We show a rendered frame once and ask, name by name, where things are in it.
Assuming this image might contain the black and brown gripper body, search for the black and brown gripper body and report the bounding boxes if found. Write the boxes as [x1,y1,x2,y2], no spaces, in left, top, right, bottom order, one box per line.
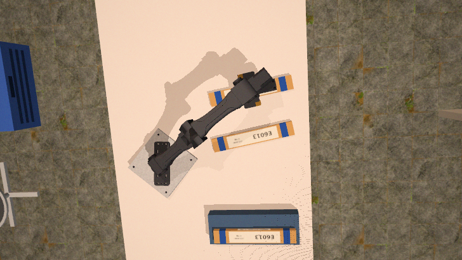
[242,71,260,108]

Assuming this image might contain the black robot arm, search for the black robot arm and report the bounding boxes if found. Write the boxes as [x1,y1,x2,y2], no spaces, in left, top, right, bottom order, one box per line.
[148,68,277,186]

